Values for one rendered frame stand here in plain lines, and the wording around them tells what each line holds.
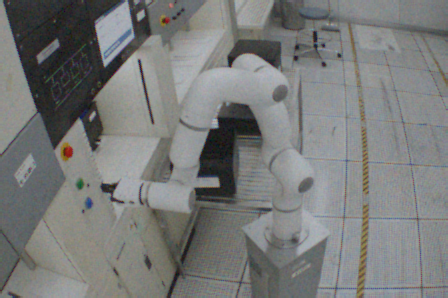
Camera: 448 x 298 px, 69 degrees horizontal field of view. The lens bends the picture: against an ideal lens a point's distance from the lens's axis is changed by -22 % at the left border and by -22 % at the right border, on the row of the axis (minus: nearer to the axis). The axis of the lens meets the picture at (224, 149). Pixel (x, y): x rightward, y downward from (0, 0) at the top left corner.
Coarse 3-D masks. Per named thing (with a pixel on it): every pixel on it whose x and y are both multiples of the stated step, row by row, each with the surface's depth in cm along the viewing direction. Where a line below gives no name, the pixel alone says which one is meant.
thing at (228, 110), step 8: (224, 104) 227; (232, 104) 225; (240, 104) 225; (224, 112) 220; (232, 112) 219; (240, 112) 219; (248, 112) 218; (224, 120) 218; (232, 120) 216; (240, 120) 215; (248, 120) 214; (256, 120) 213; (240, 128) 219; (248, 128) 217; (256, 128) 216
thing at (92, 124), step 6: (90, 108) 193; (96, 108) 199; (90, 114) 194; (96, 114) 200; (84, 120) 188; (90, 120) 194; (96, 120) 200; (84, 126) 189; (90, 126) 195; (96, 126) 201; (102, 126) 207; (90, 132) 195; (96, 132) 201; (90, 138) 195; (96, 138) 201; (90, 144) 196
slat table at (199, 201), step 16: (224, 64) 287; (288, 80) 261; (288, 112) 232; (240, 144) 214; (256, 144) 213; (240, 160) 204; (256, 160) 204; (160, 176) 202; (256, 176) 194; (272, 176) 193; (240, 192) 187; (256, 192) 186; (272, 192) 185; (240, 208) 182; (256, 208) 180; (176, 256) 223
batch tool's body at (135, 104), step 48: (48, 0) 104; (96, 0) 132; (144, 0) 171; (48, 48) 109; (96, 48) 138; (144, 48) 176; (96, 96) 201; (144, 96) 194; (144, 144) 205; (96, 192) 149; (96, 240) 148; (144, 240) 192; (144, 288) 191
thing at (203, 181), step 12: (216, 132) 199; (228, 132) 199; (204, 144) 204; (216, 144) 204; (228, 144) 203; (204, 156) 205; (216, 156) 204; (228, 156) 206; (204, 168) 177; (216, 168) 177; (228, 168) 177; (204, 180) 182; (216, 180) 181; (228, 180) 181; (204, 192) 187; (216, 192) 186; (228, 192) 186
